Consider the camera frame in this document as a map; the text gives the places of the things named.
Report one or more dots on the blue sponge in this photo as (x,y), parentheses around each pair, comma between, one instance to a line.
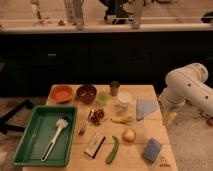
(152,150)

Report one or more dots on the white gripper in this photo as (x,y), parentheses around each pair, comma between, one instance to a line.
(168,114)

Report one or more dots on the small metal cup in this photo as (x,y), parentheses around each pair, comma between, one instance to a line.
(114,87)

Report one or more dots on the metal fork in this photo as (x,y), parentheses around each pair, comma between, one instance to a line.
(84,126)

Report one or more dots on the white black eraser block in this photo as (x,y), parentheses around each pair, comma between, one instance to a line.
(94,145)

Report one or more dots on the green plastic tray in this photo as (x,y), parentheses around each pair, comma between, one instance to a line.
(38,133)

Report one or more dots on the light green cup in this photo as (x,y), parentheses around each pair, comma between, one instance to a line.
(102,98)

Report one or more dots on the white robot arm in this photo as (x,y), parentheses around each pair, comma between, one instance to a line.
(186,84)

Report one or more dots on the orange bowl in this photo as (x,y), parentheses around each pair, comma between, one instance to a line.
(61,94)

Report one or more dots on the light blue folded cloth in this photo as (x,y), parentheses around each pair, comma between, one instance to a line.
(144,107)

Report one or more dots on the yellow banana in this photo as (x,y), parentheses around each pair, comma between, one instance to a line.
(122,119)

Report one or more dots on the green cucumber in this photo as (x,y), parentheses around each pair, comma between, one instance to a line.
(113,152)

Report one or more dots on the dark purple bowl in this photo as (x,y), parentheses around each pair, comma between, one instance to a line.
(86,93)

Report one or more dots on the white plastic cup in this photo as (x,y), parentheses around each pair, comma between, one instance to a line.
(124,99)

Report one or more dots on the white dish brush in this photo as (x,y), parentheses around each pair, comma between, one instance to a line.
(61,124)

